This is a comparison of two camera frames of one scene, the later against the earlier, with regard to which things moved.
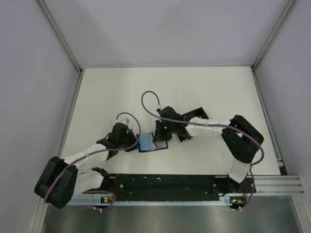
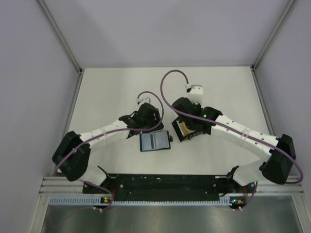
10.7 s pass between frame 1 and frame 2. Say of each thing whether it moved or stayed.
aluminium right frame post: stayed
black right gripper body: moved
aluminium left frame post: stayed
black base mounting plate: stayed
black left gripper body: moved
